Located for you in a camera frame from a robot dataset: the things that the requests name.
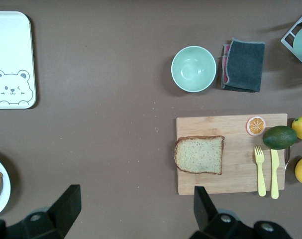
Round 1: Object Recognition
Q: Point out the orange slice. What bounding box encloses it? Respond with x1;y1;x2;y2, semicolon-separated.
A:
245;116;267;137

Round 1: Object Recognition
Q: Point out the green avocado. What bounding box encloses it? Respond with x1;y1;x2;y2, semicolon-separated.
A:
262;125;298;150

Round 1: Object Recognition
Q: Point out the plain bread slice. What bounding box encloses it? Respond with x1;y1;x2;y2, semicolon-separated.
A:
174;135;225;176

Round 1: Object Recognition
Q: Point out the cream bear print tray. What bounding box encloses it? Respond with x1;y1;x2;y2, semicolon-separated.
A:
0;11;37;110

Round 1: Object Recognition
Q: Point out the wooden cutting board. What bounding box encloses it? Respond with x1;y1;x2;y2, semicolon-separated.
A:
176;113;291;196

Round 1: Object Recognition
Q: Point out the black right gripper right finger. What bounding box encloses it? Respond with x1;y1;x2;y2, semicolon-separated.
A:
190;186;292;239

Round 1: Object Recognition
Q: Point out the white round plate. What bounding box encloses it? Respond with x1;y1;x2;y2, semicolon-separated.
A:
0;154;11;219

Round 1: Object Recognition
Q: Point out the folded grey pink cloth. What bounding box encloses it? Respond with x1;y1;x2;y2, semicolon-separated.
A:
221;37;266;94

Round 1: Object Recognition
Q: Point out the mint green bowl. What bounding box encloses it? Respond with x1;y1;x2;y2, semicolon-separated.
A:
171;45;217;93

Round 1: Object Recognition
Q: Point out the white wire cup rack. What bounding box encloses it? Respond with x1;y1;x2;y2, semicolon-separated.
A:
280;7;302;71

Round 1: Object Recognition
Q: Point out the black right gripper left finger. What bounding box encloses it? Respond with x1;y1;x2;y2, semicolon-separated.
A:
0;184;82;239

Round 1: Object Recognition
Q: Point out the yellow plastic fork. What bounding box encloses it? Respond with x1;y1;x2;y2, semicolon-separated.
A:
254;145;267;197

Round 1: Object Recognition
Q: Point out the yellow plastic knife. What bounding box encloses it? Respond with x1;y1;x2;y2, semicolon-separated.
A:
270;148;280;200

